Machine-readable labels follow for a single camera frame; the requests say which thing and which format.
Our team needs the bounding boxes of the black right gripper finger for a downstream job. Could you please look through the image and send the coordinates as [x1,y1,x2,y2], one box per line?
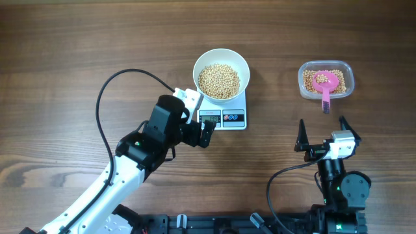
[339,116,361,145]
[294,119,309,152]

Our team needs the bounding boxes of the pink plastic scoop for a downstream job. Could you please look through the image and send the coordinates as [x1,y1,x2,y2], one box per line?
[313,71,339,114]

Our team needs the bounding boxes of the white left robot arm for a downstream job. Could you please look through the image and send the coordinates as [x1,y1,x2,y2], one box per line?
[40,90,215,234]

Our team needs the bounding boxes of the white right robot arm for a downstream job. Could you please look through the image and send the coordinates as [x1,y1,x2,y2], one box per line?
[294,116,371,233]

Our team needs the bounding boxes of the white digital kitchen scale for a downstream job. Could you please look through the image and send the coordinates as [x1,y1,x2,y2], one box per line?
[197,92,248,131]

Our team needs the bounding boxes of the soybeans in bowl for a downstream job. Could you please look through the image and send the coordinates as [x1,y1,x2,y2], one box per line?
[197,64,241,99]

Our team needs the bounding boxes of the soybeans in scoop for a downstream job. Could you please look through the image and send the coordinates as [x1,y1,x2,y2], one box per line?
[316,74,328,84]

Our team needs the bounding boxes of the white bowl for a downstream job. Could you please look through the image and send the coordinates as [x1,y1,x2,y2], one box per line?
[192,48,250,104]

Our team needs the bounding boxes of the soybeans pile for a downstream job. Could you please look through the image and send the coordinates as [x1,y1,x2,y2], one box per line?
[302,70,346,94]

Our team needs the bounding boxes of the clear plastic container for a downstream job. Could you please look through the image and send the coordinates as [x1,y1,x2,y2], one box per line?
[298,60,355,99]

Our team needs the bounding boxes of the black right camera cable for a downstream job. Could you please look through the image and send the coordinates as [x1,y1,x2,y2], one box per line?
[266,151,331,234]

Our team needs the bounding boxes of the black camera cable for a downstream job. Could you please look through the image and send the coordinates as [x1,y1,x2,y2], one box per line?
[60,68,176,234]
[266,151,331,234]

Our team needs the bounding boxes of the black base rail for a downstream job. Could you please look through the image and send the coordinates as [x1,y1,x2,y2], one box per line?
[112,203,326,234]

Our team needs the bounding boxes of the black left camera cable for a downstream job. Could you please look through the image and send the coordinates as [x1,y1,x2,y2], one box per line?
[60,68,176,234]

